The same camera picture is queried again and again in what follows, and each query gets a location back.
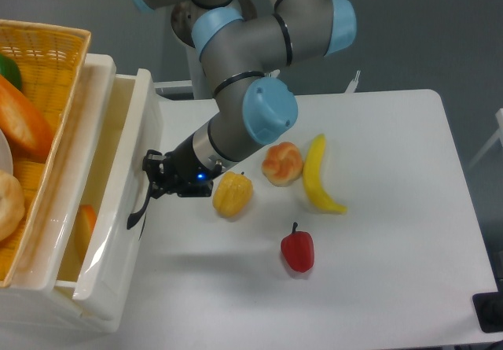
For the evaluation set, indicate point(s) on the yellow toy bell pepper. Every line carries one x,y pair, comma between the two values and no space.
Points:
233,194

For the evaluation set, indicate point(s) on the black device at edge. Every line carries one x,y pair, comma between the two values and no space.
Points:
488,309

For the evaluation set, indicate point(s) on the yellow toy banana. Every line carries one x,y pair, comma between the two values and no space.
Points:
312,182

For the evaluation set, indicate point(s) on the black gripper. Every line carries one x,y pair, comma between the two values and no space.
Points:
183,173

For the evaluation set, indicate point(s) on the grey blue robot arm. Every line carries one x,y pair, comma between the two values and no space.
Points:
236,57

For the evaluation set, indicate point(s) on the white drawer cabinet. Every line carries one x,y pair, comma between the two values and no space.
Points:
42,287

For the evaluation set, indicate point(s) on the orange toy baguette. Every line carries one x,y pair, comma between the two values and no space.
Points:
23,124

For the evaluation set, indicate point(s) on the green toy vegetable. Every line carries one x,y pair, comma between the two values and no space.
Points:
10,71

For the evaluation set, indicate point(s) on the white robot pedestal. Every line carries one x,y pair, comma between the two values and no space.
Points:
184,15

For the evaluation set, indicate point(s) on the toy knotted bread roll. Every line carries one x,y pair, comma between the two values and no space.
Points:
283,164

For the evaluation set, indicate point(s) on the orange toy cheese wedge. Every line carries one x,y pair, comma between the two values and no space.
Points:
83,229

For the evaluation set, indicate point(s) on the beige toy bagel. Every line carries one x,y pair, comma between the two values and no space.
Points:
12,204

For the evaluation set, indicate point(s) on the red toy bell pepper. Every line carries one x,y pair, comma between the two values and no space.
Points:
297,248

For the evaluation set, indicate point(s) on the yellow woven basket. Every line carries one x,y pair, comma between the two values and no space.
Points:
50,59

